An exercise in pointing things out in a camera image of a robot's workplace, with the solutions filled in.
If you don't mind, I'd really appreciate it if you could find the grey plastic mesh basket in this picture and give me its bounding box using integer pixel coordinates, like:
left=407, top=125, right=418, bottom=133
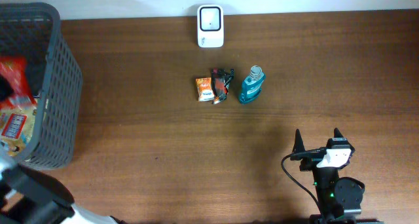
left=1, top=3, right=83, bottom=170

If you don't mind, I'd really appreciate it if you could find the red Hacks candy bag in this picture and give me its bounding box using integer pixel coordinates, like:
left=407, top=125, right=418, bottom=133
left=1, top=56, right=37, bottom=109

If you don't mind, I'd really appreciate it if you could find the orange snack packet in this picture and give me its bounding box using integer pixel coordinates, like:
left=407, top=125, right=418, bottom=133
left=196, top=77, right=215, bottom=102

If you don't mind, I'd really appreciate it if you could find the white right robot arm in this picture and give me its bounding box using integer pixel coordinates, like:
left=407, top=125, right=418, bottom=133
left=290, top=128, right=380, bottom=224

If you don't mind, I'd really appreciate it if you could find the beige wet wipes pack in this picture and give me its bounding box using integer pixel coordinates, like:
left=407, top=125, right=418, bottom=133
left=1, top=105, right=37, bottom=157

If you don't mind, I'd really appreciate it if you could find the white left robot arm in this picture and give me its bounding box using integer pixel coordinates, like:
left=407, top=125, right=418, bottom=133
left=1, top=149, right=124, bottom=224

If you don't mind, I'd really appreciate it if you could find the white barcode scanner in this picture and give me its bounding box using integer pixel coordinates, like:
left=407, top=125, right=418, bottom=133
left=196, top=5, right=225, bottom=48

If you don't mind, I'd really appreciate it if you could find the black red snack packet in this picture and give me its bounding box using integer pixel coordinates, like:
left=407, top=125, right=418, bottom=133
left=211, top=68, right=234, bottom=105

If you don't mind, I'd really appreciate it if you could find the blue mouthwash bottle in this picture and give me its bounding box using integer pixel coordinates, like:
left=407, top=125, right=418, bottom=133
left=239, top=65, right=266, bottom=104

